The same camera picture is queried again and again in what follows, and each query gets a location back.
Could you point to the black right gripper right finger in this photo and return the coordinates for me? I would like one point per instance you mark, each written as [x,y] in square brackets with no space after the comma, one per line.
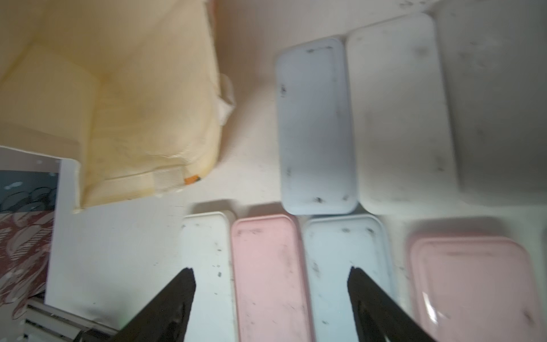
[377,316]

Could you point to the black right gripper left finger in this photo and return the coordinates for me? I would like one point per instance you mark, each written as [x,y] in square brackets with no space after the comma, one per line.
[166,317]

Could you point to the white pencil case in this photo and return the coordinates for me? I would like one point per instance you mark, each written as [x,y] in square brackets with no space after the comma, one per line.
[402,135]
[207,250]

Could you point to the pink pencil case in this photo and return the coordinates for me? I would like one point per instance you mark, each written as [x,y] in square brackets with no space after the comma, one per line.
[272,300]

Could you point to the light blue pencil case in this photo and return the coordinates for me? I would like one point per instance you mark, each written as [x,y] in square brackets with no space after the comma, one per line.
[317,161]

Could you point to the cream canvas tote bag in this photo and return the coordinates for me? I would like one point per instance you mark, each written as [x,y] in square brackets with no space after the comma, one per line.
[130,90]

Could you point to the cream pencil case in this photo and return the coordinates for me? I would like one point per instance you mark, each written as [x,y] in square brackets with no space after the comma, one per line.
[494,59]

